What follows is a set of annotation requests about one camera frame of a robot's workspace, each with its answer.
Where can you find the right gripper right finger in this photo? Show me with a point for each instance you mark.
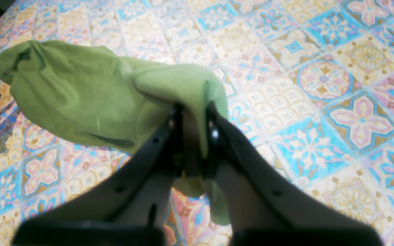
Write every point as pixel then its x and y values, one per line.
pixel 265 209

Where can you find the green t-shirt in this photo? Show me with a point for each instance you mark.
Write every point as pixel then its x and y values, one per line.
pixel 91 96

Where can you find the patterned tablecloth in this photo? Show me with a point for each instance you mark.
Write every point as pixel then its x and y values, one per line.
pixel 309 82

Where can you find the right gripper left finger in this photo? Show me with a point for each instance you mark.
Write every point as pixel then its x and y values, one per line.
pixel 127 209

